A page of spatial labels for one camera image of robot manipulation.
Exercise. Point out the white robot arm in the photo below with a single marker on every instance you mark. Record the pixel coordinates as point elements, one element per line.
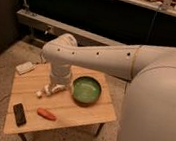
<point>149,109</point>

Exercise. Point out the orange carrot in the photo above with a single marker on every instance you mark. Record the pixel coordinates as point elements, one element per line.
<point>46,114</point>

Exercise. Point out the long wooden beam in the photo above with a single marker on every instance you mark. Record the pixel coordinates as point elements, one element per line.
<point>50,26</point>

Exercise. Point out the green ceramic bowl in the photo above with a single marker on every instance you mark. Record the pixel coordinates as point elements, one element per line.
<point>86,90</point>

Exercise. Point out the small white cube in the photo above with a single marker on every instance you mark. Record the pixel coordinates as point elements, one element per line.
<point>39,94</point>

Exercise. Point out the wooden side table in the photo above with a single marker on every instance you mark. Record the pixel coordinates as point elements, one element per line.
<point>66,111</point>

